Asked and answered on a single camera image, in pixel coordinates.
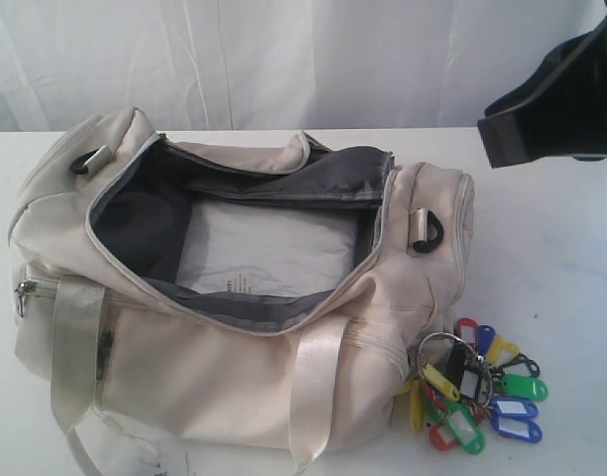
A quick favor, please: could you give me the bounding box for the colourful key tag bunch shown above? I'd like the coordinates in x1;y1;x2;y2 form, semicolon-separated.
395;317;549;455

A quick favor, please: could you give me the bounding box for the beige duffel bag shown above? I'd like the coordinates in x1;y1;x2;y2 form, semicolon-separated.
8;107;474;475

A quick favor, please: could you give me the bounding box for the white plastic pouch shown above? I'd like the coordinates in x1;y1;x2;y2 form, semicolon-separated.
176;200;358;298

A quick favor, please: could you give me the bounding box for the white backdrop curtain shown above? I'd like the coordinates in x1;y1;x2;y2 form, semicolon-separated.
0;1;606;131

